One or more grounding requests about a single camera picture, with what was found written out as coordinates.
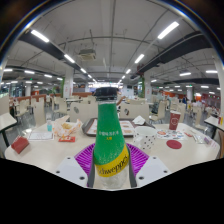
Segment brown tray with paper liner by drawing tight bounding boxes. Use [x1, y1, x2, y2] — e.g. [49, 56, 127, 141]
[81, 117, 155, 138]

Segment small red box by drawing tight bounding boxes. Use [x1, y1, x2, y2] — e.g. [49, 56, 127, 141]
[10, 135, 30, 155]

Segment clear plastic bag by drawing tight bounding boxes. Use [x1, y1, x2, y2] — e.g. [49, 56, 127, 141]
[191, 131, 206, 145]

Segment flat round red coaster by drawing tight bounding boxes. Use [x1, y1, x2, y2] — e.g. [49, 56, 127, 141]
[165, 139, 183, 150]

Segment red paper cup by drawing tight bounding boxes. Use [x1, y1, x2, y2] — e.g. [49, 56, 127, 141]
[168, 110, 182, 131]

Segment beige side table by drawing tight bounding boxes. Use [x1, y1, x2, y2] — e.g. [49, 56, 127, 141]
[0, 112, 18, 148]
[203, 115, 224, 139]

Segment white leaflet with pink print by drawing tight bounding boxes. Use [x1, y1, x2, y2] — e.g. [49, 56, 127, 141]
[203, 134, 221, 149]

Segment crumpled food wrapper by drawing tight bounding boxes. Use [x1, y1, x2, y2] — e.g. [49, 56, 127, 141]
[52, 115, 83, 139]

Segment green drink bottle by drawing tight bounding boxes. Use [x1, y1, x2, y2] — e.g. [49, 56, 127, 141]
[92, 86, 131, 190]

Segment beige wooden chairs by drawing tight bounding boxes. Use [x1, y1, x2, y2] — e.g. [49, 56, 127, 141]
[0, 94, 214, 133]

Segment small clear sanitizer bottle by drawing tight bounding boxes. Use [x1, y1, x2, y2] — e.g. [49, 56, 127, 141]
[46, 118, 54, 132]

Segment ceiling strip lights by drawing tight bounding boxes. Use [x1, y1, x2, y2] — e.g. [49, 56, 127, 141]
[3, 20, 221, 96]

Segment white sticker sheet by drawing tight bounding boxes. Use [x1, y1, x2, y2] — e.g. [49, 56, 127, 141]
[155, 128, 185, 141]

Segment white folded napkin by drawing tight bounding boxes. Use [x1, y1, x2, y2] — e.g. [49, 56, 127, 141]
[132, 115, 147, 126]

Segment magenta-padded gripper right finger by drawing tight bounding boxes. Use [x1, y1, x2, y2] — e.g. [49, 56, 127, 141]
[126, 143, 172, 189]

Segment ceiling air conditioner unit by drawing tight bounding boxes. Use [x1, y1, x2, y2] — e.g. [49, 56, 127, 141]
[78, 48, 98, 62]

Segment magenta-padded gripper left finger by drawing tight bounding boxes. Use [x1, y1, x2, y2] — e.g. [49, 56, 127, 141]
[54, 142, 98, 188]

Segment white polka dot mug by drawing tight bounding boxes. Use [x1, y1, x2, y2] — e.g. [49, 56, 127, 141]
[132, 125, 158, 152]

